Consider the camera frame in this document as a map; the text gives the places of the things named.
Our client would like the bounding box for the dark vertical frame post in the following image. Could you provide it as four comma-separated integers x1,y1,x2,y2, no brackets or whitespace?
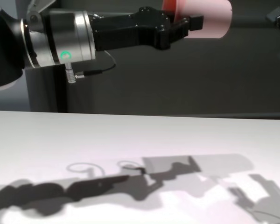
51,64,67,113

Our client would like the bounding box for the pink plastic cup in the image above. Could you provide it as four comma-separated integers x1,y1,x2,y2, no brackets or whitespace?
161,0,233,40

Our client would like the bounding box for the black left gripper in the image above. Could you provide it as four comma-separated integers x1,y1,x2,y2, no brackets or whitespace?
91,7,204,51

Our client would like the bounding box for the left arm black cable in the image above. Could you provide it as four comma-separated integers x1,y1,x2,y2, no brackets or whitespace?
64,49,117,84

